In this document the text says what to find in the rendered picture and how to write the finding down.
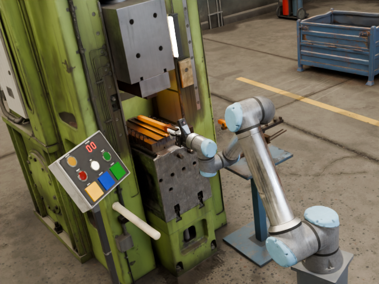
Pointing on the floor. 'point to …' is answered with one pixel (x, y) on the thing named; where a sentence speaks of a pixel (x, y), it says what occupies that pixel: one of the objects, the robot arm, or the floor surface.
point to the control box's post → (105, 244)
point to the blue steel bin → (340, 42)
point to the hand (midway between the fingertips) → (169, 128)
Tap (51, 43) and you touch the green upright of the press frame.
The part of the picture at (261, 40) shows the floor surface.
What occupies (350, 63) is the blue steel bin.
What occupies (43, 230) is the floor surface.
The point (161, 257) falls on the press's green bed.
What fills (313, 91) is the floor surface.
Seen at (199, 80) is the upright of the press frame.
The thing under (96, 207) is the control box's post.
